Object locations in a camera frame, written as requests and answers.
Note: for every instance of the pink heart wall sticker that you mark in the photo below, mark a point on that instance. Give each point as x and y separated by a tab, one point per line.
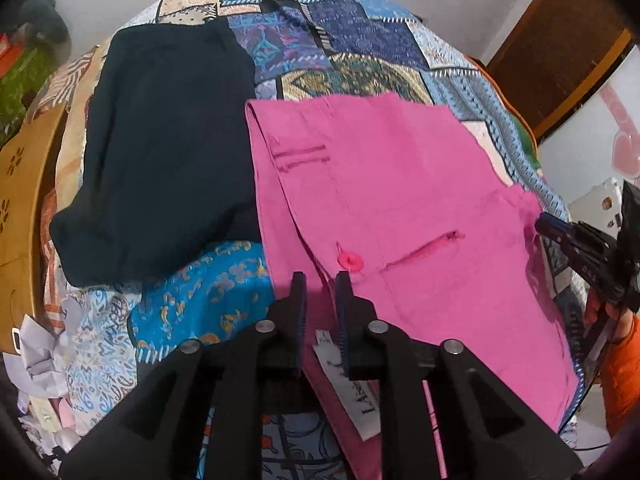
625	148

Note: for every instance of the blue patchwork bed sheet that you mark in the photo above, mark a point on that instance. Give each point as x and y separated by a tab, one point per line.
301	49

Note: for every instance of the orange sleeve forearm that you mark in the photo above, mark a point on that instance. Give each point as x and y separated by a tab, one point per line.
620	379

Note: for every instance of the brown cardboard box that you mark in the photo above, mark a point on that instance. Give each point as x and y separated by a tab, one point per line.
27	174

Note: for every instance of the colourful plush blanket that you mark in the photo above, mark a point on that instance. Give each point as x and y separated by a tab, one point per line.
527	138

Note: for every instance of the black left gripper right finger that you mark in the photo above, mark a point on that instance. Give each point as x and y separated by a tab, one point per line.
444	414

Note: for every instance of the pink pants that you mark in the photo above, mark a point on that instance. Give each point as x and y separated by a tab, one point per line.
403	197

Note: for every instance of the grey clothes pile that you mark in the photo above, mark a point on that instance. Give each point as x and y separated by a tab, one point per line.
39	21

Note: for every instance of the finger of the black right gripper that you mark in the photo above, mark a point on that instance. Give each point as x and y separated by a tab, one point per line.
559	231

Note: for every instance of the brown wooden door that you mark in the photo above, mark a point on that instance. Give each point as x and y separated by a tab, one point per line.
556	56

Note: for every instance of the white crumpled papers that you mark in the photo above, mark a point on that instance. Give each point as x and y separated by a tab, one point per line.
37	368

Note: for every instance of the dark navy folded garment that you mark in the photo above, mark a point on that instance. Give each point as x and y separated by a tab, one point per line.
167	165

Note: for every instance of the green bag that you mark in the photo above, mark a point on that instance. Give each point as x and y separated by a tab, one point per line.
23	72

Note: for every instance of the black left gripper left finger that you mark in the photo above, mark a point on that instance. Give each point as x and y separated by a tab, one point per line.
198	413

